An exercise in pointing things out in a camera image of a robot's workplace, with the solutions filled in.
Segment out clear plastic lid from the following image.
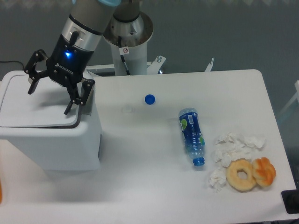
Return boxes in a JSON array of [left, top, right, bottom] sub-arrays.
[[121, 105, 135, 114]]

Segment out white trash can body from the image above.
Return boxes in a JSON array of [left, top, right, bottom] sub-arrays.
[[0, 70, 102, 171]]

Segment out orange object at left edge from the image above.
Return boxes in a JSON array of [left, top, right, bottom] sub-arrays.
[[0, 181, 3, 204]]

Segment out crumpled white tissue bottom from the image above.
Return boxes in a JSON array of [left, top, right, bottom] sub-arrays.
[[208, 168, 227, 192]]

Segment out black floor cable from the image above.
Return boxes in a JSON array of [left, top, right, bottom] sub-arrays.
[[0, 60, 24, 70]]

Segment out white trash can lid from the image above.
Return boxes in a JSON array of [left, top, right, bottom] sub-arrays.
[[0, 71, 79, 128]]

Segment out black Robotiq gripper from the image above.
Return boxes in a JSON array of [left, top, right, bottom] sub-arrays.
[[24, 34, 95, 115]]

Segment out crumpled white tissue middle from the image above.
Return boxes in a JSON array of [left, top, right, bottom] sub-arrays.
[[212, 147, 252, 168]]

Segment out white furniture at right edge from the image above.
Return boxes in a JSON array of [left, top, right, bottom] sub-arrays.
[[277, 80, 299, 125]]

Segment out plain ring donut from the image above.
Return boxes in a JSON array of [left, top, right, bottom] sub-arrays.
[[226, 159, 256, 192]]

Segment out blue bottle cap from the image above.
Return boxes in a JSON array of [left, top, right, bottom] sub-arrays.
[[144, 94, 156, 105]]

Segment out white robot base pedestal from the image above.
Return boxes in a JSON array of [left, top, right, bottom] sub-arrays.
[[103, 12, 153, 76]]

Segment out crumpled white tissue top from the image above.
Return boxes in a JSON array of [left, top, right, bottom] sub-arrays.
[[214, 132, 266, 150]]

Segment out orange glazed bread roll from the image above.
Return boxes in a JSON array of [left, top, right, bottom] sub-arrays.
[[252, 157, 276, 187]]

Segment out black device at edge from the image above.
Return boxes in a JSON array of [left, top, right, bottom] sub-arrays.
[[281, 189, 299, 214]]

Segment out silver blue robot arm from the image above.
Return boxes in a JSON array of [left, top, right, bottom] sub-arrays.
[[24, 0, 153, 114]]

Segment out blue plastic water bottle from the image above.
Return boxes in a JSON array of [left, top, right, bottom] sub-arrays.
[[178, 108, 205, 167]]

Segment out crumpled white tissue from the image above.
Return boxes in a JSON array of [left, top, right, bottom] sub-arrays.
[[214, 132, 266, 150], [212, 147, 252, 168], [208, 168, 227, 192]]

